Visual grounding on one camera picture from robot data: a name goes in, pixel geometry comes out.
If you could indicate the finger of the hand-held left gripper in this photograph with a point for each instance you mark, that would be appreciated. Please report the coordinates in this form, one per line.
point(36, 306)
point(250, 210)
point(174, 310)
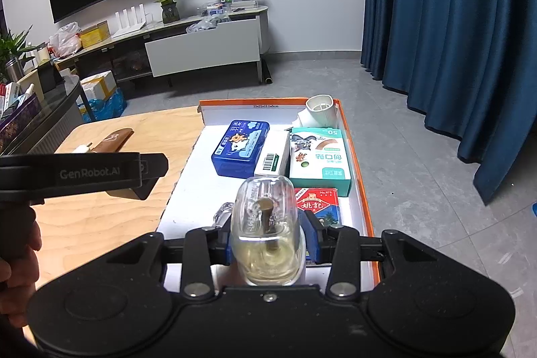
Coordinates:
point(153, 169)

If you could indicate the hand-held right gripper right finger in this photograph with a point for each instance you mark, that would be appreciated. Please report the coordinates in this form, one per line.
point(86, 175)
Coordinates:
point(312, 240)

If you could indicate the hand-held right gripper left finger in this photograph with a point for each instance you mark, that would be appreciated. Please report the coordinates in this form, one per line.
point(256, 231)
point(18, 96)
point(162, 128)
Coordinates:
point(218, 242)

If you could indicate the red blue playing card box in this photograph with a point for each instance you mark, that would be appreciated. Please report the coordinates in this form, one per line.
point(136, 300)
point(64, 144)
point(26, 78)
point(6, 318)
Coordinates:
point(319, 207)

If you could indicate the white cardboard box orange rim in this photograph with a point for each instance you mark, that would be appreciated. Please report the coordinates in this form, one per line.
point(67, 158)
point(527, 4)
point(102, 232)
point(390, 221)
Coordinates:
point(197, 190)

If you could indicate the clear liquid refill bottle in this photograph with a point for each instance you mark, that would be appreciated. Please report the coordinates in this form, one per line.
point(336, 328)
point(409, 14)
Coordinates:
point(264, 223)

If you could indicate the teal cartoon bandage box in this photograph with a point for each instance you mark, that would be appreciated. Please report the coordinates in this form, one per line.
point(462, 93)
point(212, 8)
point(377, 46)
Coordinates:
point(321, 156)

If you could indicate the white barcode box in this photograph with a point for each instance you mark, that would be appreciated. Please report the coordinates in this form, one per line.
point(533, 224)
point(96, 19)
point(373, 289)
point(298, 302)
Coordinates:
point(272, 156)

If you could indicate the person's left hand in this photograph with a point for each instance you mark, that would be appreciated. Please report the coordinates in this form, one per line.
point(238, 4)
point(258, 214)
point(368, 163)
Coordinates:
point(21, 278)

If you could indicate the small clear plastic item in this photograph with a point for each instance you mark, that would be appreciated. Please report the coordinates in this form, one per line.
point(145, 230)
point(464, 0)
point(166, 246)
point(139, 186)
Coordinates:
point(222, 215)

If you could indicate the white charger plug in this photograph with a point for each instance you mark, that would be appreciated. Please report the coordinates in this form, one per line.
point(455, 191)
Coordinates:
point(83, 148)

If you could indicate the brown leather case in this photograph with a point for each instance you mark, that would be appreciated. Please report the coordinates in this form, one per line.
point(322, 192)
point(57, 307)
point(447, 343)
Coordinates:
point(113, 140)

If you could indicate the dark glass coffee table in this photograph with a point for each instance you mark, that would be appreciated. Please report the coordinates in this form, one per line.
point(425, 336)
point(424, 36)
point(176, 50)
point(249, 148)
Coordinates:
point(50, 114)

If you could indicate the purple patterned tin box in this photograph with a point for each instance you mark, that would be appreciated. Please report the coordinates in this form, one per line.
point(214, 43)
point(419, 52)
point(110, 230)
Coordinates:
point(19, 119)

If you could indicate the blue plastic bag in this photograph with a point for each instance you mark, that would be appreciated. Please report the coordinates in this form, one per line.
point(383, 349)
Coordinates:
point(105, 106)

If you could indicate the blue rectangular cartoon box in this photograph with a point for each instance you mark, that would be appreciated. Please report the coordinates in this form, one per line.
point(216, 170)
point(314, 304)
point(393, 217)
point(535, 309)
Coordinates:
point(241, 148)

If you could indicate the cardboard box on floor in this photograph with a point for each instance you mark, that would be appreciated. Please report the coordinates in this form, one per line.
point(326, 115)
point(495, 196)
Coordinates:
point(98, 85)

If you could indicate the low television cabinet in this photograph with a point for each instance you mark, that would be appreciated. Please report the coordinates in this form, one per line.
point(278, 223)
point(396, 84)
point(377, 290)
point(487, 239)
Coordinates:
point(126, 52)

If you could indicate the white PVC pipe fitting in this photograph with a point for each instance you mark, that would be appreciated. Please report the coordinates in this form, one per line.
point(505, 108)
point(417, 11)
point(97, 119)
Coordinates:
point(321, 110)

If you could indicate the potted plant in steel cup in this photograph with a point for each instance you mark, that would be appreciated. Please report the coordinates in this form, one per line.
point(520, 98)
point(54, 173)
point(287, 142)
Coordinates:
point(14, 47)

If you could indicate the white cabinet drawer front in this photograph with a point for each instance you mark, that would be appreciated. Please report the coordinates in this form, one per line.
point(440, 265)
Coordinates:
point(201, 47)

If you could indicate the white plastic bag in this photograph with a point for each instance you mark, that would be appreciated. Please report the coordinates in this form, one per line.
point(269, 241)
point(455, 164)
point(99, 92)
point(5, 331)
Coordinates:
point(65, 41)

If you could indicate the yellow box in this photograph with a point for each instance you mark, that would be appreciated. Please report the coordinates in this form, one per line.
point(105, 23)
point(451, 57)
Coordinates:
point(95, 35)

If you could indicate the white router with antennas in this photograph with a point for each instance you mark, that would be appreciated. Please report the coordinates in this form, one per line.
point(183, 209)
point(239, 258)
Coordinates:
point(132, 24)

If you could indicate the black rolled mat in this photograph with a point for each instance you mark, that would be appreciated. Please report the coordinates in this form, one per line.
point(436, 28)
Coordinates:
point(267, 70)

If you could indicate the clear plastic bag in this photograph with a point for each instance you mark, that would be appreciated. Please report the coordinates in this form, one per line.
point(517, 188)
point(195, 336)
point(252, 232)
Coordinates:
point(203, 25)

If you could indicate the dark blue curtain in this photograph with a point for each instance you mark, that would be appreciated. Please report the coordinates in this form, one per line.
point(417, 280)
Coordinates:
point(453, 39)

